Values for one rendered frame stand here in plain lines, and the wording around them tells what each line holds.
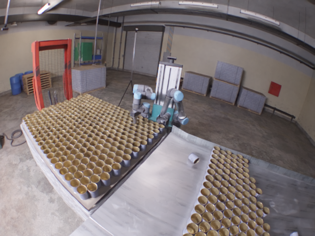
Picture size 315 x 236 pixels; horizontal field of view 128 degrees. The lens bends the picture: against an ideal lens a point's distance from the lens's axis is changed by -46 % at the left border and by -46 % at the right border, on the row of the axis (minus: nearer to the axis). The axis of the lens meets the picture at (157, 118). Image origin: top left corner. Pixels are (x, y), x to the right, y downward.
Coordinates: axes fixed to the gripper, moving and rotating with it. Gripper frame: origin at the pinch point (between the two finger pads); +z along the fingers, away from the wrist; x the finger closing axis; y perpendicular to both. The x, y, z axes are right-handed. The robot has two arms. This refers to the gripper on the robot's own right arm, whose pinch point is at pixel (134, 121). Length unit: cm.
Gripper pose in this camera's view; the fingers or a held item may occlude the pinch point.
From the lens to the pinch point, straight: 147.3
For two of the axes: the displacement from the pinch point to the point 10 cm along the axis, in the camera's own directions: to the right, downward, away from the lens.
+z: -1.6, 8.7, 4.6
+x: -4.6, 3.5, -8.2
